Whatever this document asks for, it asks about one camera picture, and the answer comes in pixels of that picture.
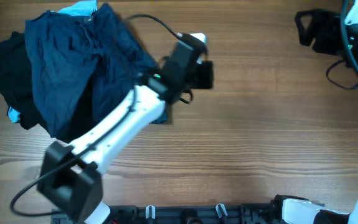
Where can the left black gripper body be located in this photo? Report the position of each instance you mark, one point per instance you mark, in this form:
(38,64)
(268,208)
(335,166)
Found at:
(201,75)

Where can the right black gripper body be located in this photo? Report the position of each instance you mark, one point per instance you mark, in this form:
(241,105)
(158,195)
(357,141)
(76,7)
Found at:
(327,34)

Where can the dark blue shorts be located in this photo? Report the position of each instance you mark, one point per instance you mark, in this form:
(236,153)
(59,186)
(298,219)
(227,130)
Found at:
(82,68)

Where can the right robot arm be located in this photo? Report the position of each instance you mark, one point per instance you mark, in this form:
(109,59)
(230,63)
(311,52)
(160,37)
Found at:
(317,129)

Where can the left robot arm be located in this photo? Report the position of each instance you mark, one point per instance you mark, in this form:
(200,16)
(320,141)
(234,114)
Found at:
(71,175)

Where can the light blue garment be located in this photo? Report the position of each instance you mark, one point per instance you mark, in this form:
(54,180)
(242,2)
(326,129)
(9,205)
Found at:
(80,8)

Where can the black garment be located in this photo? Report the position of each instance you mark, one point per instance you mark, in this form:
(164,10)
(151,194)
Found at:
(16,83)

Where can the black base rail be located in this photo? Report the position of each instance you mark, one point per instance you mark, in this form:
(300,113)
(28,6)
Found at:
(240,214)

